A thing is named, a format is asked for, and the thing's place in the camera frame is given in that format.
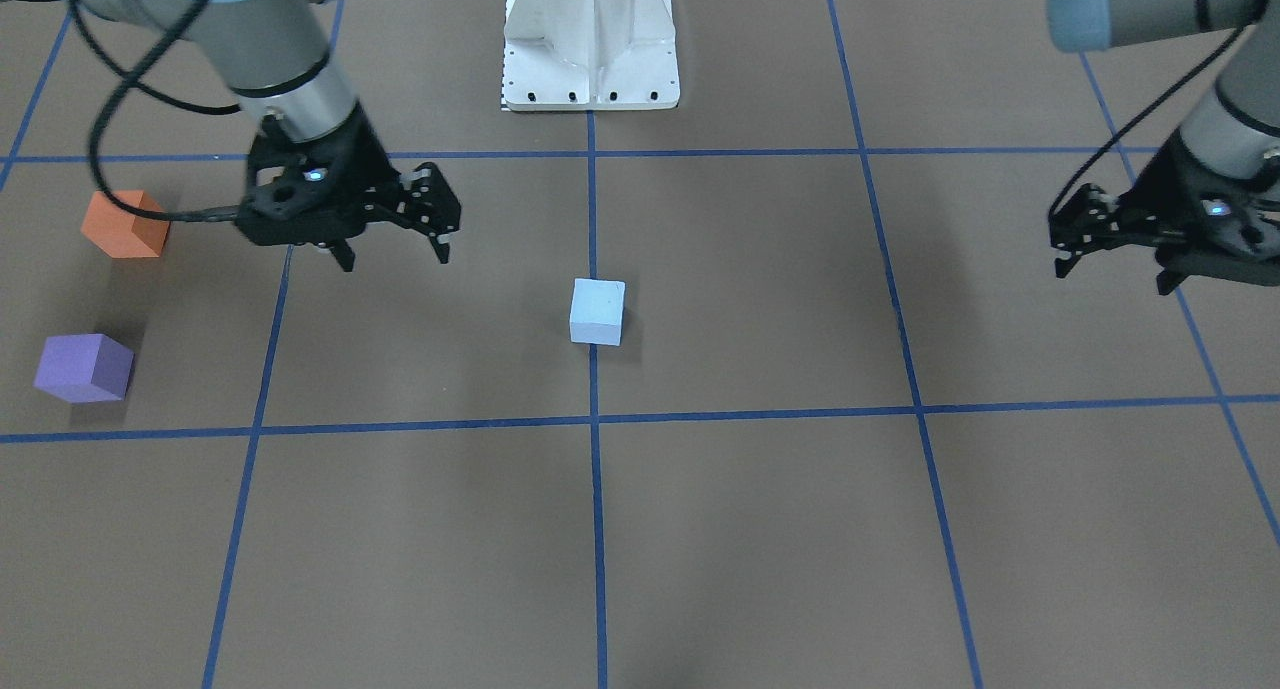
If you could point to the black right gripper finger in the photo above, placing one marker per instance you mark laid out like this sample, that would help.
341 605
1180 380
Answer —
423 201
342 253

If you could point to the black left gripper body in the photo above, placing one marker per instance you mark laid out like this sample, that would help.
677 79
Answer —
1162 202

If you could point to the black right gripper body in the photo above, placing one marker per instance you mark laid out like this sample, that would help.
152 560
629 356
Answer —
362 172

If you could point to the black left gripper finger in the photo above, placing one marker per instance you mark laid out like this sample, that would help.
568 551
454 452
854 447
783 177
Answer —
1170 279
1086 223

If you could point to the light blue foam block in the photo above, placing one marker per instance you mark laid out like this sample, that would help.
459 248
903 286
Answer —
597 311

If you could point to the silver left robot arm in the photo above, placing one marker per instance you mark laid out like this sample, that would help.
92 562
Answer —
1237 118

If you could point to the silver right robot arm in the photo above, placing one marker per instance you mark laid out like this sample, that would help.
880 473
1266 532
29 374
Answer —
270 54

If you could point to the orange foam block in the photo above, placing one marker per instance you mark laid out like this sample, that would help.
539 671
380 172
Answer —
120 234

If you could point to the purple foam block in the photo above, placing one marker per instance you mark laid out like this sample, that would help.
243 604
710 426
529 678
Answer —
84 368

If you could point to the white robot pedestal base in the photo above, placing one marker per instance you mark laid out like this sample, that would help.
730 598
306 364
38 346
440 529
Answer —
589 55

